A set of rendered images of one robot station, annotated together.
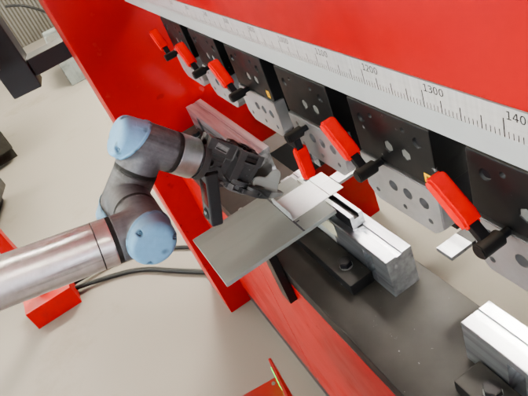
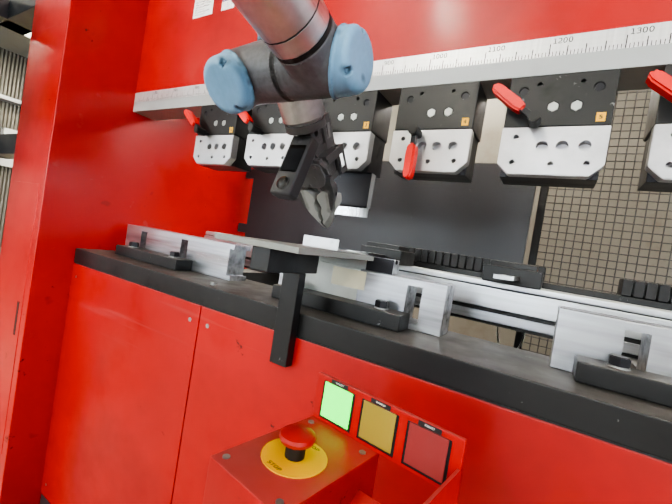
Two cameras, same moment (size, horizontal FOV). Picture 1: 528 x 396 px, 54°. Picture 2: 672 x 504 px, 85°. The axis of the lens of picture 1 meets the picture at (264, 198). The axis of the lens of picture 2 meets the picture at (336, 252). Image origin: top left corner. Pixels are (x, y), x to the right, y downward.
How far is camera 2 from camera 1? 0.86 m
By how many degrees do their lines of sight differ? 54
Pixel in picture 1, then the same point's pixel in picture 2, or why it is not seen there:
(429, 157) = (612, 93)
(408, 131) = (592, 78)
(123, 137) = not seen: hidden behind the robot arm
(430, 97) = (637, 37)
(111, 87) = (66, 160)
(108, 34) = (99, 119)
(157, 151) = not seen: hidden behind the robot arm
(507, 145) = not seen: outside the picture
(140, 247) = (357, 39)
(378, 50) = (584, 20)
